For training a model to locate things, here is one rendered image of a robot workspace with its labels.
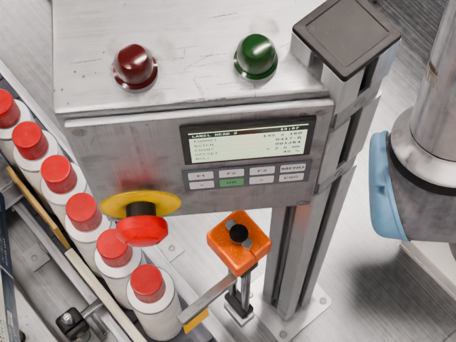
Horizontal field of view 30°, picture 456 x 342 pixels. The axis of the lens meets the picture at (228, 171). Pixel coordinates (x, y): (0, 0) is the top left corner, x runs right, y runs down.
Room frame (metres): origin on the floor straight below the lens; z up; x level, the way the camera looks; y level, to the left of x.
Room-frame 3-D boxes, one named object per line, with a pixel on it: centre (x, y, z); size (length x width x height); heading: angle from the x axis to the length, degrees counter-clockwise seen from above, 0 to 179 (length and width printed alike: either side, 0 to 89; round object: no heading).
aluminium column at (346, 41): (0.25, -0.07, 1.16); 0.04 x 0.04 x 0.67; 38
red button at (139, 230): (0.19, 0.06, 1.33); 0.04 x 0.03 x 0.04; 93
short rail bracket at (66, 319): (0.22, 0.18, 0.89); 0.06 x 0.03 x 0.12; 128
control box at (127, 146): (0.26, 0.02, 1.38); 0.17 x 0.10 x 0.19; 93
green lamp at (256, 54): (0.24, -0.02, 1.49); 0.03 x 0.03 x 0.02
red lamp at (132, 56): (0.24, 0.05, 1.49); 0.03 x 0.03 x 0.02
